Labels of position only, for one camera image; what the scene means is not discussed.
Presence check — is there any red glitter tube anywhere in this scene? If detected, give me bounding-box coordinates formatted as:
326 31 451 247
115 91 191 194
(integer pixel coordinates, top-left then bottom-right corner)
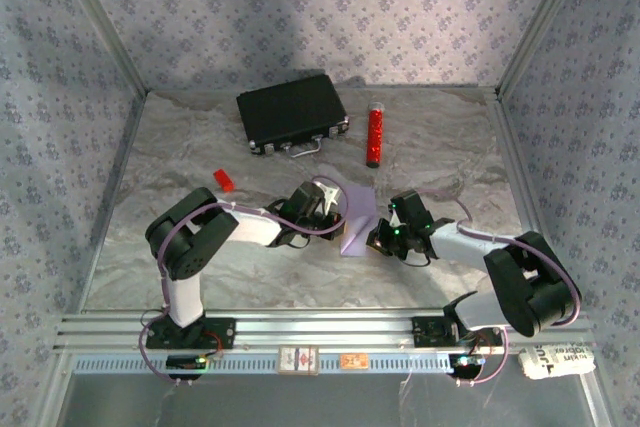
366 101 385 170

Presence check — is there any small red block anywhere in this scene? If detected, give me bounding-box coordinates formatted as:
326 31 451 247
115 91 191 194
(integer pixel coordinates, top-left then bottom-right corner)
213 168 236 193

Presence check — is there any right controller board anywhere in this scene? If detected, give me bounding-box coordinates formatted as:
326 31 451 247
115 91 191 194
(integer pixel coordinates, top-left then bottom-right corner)
448 352 486 379

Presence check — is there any controller board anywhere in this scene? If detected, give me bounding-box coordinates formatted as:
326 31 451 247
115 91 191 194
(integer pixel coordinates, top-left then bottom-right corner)
166 354 209 381
448 352 486 379

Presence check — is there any white printed label card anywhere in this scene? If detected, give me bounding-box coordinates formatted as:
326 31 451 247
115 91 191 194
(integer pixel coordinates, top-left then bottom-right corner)
277 345 321 377

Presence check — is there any left controller board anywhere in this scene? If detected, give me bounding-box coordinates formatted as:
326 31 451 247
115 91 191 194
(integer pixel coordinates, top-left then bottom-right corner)
166 354 209 381

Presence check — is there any white printed paper roll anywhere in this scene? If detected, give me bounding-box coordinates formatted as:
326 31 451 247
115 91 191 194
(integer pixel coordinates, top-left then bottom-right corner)
517 344 599 381

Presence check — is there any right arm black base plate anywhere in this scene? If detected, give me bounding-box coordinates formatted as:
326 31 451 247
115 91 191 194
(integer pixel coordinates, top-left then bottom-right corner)
412 315 504 348

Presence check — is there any aluminium mounting rail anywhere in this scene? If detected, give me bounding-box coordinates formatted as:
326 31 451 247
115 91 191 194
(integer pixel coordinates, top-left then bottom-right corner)
54 310 594 354

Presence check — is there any aluminium side frame bar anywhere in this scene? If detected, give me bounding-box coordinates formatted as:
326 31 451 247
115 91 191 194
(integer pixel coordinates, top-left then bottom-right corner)
492 89 619 427
37 89 149 427

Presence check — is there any black briefcase with metal handle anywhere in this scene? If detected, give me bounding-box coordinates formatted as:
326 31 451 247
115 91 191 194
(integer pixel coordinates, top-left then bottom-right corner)
235 73 351 159

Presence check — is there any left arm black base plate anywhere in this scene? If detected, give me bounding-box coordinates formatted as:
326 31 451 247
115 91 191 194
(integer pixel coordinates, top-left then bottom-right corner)
144 316 237 351

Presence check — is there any slotted grey cable duct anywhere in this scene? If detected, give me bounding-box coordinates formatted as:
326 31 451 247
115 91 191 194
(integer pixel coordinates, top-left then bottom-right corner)
72 352 454 376

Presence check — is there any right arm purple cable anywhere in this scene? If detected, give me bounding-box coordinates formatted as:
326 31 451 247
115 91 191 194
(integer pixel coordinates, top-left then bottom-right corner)
399 188 584 388

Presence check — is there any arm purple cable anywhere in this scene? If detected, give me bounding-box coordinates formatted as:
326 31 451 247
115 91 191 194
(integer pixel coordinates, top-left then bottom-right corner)
137 174 351 388
399 188 584 388

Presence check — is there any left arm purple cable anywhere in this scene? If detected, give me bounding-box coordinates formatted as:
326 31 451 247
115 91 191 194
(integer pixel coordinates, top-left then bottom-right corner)
137 174 351 388

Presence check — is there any aluminium frame post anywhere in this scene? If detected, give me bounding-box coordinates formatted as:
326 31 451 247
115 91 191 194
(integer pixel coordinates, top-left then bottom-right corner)
52 0 151 98
494 0 596 101

